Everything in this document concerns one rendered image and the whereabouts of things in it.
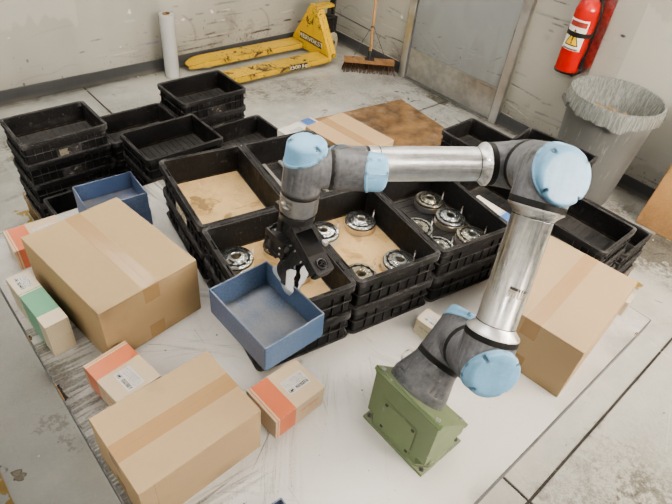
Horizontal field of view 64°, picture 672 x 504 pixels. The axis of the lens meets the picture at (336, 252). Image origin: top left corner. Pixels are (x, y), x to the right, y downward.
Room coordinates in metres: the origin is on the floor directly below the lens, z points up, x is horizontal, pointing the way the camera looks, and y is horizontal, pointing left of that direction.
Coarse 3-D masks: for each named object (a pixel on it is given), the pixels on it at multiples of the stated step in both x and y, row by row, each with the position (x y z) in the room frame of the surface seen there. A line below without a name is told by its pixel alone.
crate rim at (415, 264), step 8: (336, 192) 1.48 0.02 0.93; (344, 192) 1.48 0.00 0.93; (376, 192) 1.51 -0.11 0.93; (320, 200) 1.43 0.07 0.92; (384, 200) 1.47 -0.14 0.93; (392, 208) 1.43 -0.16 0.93; (400, 216) 1.39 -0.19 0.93; (312, 224) 1.29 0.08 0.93; (408, 224) 1.36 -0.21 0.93; (416, 232) 1.32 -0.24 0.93; (424, 240) 1.29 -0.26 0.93; (328, 248) 1.19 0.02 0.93; (432, 248) 1.25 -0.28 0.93; (336, 256) 1.16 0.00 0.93; (432, 256) 1.22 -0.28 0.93; (344, 264) 1.13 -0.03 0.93; (408, 264) 1.17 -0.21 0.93; (416, 264) 1.18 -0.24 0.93; (424, 264) 1.20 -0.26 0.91; (352, 272) 1.10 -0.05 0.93; (384, 272) 1.12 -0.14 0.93; (392, 272) 1.13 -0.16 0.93; (400, 272) 1.14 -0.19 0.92; (360, 280) 1.08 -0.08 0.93; (368, 280) 1.08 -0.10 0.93; (376, 280) 1.09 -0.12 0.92; (384, 280) 1.11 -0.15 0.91; (360, 288) 1.07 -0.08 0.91
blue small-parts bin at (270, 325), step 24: (264, 264) 0.88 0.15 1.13; (216, 288) 0.79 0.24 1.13; (240, 288) 0.83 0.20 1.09; (264, 288) 0.86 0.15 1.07; (216, 312) 0.76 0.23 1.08; (240, 312) 0.78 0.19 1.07; (264, 312) 0.79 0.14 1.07; (288, 312) 0.80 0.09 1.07; (312, 312) 0.77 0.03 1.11; (240, 336) 0.70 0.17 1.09; (264, 336) 0.73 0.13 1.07; (288, 336) 0.68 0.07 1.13; (312, 336) 0.73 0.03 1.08; (264, 360) 0.64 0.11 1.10
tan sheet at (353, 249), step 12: (348, 240) 1.36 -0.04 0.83; (360, 240) 1.37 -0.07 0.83; (372, 240) 1.38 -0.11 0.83; (384, 240) 1.38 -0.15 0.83; (348, 252) 1.30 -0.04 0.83; (360, 252) 1.31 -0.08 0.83; (372, 252) 1.32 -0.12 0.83; (384, 252) 1.32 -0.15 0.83; (348, 264) 1.25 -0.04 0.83; (372, 264) 1.26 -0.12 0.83
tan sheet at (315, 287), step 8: (248, 248) 1.26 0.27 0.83; (256, 248) 1.26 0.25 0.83; (256, 256) 1.23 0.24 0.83; (264, 256) 1.23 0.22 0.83; (256, 264) 1.19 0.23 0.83; (272, 264) 1.20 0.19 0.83; (312, 280) 1.15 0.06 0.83; (320, 280) 1.16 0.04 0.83; (304, 288) 1.12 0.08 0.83; (312, 288) 1.12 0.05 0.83; (320, 288) 1.13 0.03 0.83; (328, 288) 1.13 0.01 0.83; (312, 296) 1.09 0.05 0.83
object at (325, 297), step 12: (252, 216) 1.30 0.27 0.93; (204, 228) 1.21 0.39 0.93; (216, 228) 1.22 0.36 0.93; (204, 240) 1.18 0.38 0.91; (216, 252) 1.11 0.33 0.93; (336, 264) 1.13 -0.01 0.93; (228, 276) 1.04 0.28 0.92; (348, 276) 1.09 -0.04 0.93; (336, 288) 1.03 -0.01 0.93; (348, 288) 1.04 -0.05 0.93; (312, 300) 0.98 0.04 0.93; (324, 300) 1.00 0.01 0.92
